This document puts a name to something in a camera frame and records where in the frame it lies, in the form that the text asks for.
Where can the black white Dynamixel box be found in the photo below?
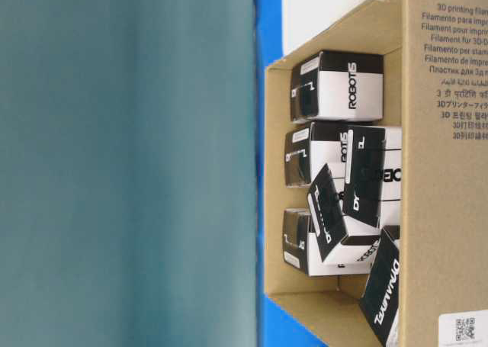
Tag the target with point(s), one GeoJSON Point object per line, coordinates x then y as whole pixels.
{"type": "Point", "coordinates": [310, 147]}

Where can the tilted black white box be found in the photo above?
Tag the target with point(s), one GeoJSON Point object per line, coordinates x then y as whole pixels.
{"type": "Point", "coordinates": [325, 206]}

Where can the black white box underneath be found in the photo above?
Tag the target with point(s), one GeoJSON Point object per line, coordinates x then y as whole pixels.
{"type": "Point", "coordinates": [301, 248]}

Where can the black white Robotis box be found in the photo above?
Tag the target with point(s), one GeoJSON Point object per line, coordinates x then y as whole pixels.
{"type": "Point", "coordinates": [338, 86]}

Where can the black white servo box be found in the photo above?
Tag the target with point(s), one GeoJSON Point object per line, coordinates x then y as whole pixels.
{"type": "Point", "coordinates": [373, 175]}

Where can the leaning black Dynamixel box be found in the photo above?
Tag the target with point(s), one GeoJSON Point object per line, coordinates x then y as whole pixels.
{"type": "Point", "coordinates": [379, 302]}

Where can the open brown cardboard box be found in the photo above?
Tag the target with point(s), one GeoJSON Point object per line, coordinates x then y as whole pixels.
{"type": "Point", "coordinates": [435, 88]}

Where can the white label sticker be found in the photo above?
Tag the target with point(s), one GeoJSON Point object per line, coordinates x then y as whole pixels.
{"type": "Point", "coordinates": [463, 329]}

